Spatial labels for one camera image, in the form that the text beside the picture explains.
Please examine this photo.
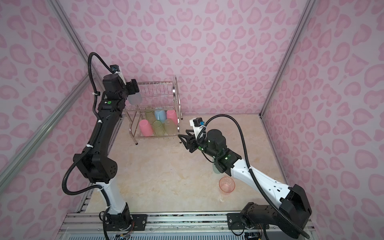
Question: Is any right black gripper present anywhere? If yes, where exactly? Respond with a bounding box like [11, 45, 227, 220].
[178, 129, 220, 159]

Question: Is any teal plastic cup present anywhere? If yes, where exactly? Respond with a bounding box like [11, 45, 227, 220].
[128, 93, 143, 106]
[213, 163, 221, 174]

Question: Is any yellow-green plastic cup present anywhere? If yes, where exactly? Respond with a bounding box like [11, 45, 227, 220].
[164, 119, 177, 136]

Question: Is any pink plastic cup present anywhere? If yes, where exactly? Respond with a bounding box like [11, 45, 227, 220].
[139, 120, 154, 137]
[166, 110, 178, 126]

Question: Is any green plastic cup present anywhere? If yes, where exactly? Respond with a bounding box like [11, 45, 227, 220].
[152, 120, 166, 137]
[145, 109, 157, 125]

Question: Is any clear peach plastic cup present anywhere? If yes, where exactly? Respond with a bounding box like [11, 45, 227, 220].
[219, 177, 236, 194]

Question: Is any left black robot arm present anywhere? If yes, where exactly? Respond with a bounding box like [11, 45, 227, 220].
[73, 73, 134, 232]

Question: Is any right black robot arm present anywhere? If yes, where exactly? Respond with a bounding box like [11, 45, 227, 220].
[178, 129, 312, 239]

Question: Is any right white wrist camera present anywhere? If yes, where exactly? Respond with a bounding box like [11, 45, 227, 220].
[190, 117, 207, 143]

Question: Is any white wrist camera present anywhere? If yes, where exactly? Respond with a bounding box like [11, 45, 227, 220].
[110, 65, 127, 85]
[190, 117, 207, 143]

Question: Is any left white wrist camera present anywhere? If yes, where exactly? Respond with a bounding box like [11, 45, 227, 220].
[110, 65, 127, 85]

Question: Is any chrome wire dish rack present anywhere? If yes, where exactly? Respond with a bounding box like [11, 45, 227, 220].
[126, 76, 183, 145]

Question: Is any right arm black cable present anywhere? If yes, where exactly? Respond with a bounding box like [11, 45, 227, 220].
[202, 113, 311, 240]

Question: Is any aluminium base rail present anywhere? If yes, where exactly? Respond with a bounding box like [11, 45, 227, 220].
[56, 211, 289, 240]

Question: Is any left aluminium frame beam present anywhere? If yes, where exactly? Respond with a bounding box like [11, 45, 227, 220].
[1, 75, 89, 193]

